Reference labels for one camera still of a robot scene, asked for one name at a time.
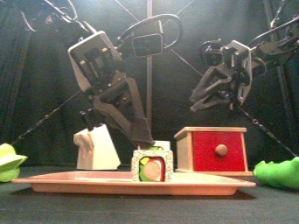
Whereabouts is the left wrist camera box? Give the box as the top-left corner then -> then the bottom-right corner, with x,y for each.
131,19 -> 164,58

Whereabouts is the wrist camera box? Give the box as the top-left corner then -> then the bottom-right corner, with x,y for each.
131,19 -> 164,58
200,39 -> 230,67

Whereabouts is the toy sushi roll piece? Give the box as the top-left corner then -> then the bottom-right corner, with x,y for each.
131,145 -> 175,183

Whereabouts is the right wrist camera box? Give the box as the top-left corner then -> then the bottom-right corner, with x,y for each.
200,39 -> 230,67

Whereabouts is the pink rectangular plastic tray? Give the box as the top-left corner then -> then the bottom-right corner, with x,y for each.
11,170 -> 258,197

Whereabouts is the vertical metal frame pole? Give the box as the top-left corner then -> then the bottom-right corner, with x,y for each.
144,0 -> 155,130

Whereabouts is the black knife handle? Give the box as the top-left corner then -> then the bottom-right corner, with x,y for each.
79,109 -> 95,132
90,107 -> 106,128

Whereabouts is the wooden box with red drawer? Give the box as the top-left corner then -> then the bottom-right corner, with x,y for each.
172,126 -> 255,178

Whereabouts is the light green toy with brim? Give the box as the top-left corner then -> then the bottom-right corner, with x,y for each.
0,143 -> 30,184

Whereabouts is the black looped camera cable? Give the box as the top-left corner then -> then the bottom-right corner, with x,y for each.
115,13 -> 184,50

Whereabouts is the white toy knife block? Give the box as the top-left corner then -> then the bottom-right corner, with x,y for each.
72,123 -> 123,172

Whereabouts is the green lumpy plush toy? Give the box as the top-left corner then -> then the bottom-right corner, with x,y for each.
252,156 -> 299,191

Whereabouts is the small white block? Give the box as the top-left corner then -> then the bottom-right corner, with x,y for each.
154,140 -> 174,151

